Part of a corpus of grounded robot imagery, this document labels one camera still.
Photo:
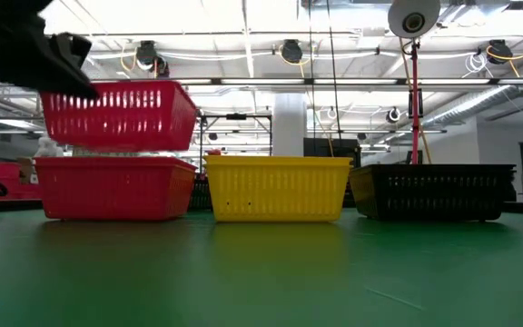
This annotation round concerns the green table mat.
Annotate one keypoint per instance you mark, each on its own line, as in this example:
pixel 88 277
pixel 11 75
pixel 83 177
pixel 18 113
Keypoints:
pixel 261 272

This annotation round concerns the black cabinet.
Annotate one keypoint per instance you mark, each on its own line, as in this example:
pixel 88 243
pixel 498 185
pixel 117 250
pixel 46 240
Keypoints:
pixel 329 147

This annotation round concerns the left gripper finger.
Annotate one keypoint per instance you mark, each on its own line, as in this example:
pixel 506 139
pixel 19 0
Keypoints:
pixel 68 59

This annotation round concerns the white pillar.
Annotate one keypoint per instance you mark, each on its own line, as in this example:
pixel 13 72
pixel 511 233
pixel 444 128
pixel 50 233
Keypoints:
pixel 290 122

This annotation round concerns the silver ventilation duct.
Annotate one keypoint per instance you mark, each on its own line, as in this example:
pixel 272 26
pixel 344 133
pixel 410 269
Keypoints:
pixel 470 106

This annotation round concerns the yellow plastic basket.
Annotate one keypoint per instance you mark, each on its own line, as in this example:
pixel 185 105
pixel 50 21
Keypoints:
pixel 279 191

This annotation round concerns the long ceiling light strip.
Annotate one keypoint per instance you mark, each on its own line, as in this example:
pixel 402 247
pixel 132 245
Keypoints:
pixel 261 82

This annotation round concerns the red desk lamp white shade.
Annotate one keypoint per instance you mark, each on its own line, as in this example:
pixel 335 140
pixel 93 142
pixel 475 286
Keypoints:
pixel 413 20

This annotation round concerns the black workstation frame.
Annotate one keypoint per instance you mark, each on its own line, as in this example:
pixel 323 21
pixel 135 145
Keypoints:
pixel 236 116

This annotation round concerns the black plastic basket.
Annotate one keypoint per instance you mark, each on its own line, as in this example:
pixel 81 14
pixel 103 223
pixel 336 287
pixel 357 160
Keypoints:
pixel 201 195
pixel 434 195

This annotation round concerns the red plastic basket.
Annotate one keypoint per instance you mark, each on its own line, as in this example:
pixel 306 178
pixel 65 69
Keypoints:
pixel 130 122
pixel 116 191

